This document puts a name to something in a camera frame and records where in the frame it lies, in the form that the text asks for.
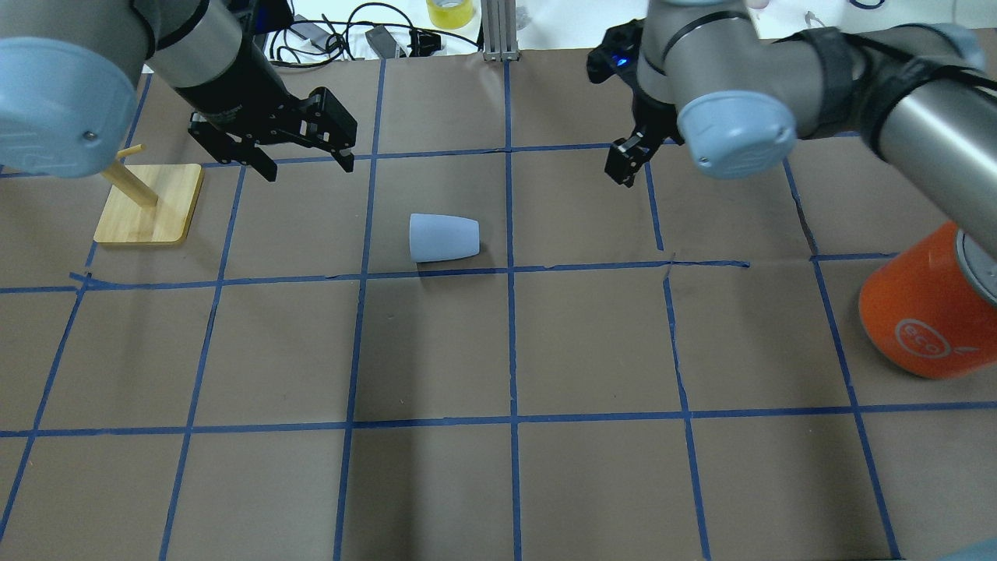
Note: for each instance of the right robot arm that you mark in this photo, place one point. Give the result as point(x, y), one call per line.
point(918, 96)

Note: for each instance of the orange bin with grey lid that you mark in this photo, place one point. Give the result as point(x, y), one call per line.
point(932, 309)

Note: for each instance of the pale blue plastic cup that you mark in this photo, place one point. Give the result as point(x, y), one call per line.
point(438, 237)

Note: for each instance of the aluminium frame post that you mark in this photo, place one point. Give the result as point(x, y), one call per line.
point(498, 28)

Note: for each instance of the wooden cup holder stand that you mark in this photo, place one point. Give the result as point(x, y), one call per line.
point(148, 204)

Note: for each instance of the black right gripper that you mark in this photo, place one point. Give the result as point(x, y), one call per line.
point(653, 115)

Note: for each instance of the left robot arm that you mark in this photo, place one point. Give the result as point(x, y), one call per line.
point(70, 70)

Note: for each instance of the yellow tape roll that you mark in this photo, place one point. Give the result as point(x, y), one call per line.
point(450, 14)

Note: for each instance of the black power adapter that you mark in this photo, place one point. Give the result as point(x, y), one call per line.
point(384, 44)

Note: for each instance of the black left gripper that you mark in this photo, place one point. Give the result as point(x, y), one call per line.
point(230, 87)

